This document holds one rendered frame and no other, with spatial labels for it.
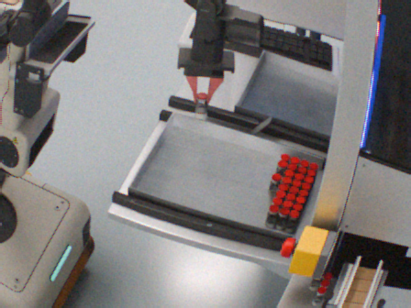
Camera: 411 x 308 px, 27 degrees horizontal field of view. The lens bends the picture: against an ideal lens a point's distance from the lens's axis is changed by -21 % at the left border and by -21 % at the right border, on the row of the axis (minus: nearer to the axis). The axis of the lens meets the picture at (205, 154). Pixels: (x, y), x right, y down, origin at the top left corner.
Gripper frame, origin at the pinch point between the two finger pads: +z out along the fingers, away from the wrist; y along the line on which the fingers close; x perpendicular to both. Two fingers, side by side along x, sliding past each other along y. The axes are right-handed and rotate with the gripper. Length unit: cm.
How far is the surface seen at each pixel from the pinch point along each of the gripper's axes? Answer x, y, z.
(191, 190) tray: 4.7, -0.1, 24.2
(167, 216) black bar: -5.1, -4.5, 23.7
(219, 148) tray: 17.9, 5.2, 23.3
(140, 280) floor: 64, -12, 108
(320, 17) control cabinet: 86, 36, 19
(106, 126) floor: 138, -28, 102
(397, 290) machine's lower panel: -25, 48, 29
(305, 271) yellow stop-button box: -27.6, 21.4, 17.9
